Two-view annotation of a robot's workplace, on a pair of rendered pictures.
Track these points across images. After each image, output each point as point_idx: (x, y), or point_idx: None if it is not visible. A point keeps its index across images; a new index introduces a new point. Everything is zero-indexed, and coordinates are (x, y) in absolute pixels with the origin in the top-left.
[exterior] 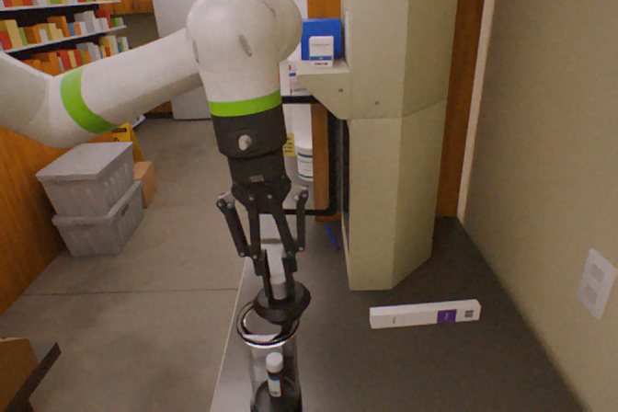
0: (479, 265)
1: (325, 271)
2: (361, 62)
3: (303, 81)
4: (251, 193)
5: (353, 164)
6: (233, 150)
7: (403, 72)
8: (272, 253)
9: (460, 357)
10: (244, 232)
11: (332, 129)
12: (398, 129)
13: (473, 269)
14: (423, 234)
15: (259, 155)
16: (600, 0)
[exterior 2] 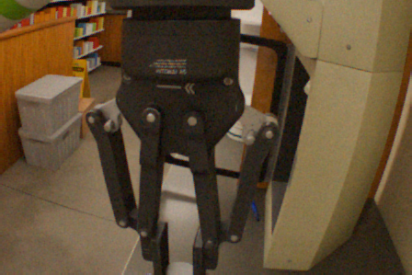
0: (389, 248)
1: (238, 243)
2: None
3: None
4: (154, 107)
5: (310, 120)
6: None
7: (379, 20)
8: (181, 211)
9: None
10: (131, 185)
11: (280, 80)
12: (367, 85)
13: (383, 253)
14: (353, 215)
15: (188, 17)
16: None
